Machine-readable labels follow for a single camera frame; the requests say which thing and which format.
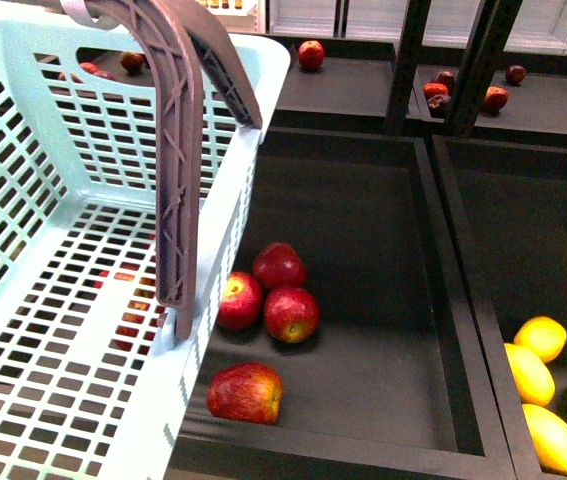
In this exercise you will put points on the light blue plastic basket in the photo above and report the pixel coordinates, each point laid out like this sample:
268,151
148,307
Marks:
90,387

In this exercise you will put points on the yellow lemon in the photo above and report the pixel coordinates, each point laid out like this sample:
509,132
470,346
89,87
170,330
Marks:
544,336
549,437
533,380

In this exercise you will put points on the black lemon tray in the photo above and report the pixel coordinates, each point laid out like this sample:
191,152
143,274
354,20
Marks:
506,206

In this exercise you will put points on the yellow lemon front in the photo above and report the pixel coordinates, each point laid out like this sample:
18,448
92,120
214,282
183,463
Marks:
549,437

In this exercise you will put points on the red apple upper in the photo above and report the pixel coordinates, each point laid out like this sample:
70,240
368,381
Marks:
278,264

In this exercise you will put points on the red apple right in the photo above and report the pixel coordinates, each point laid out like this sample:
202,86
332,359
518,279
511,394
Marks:
291,314

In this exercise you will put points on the red apple left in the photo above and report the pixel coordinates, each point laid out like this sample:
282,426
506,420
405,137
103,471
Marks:
241,302

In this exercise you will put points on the red apple front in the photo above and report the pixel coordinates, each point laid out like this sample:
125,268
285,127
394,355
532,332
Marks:
249,392

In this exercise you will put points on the black apple tray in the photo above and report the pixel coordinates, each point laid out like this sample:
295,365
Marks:
393,384

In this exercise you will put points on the red apple on back shelf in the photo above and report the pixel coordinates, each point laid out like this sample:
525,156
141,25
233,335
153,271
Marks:
311,55

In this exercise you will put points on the dark red fruit on shelf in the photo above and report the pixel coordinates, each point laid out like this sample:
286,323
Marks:
515,74
495,99

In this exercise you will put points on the brown basket handle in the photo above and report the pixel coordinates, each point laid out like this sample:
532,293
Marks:
183,42

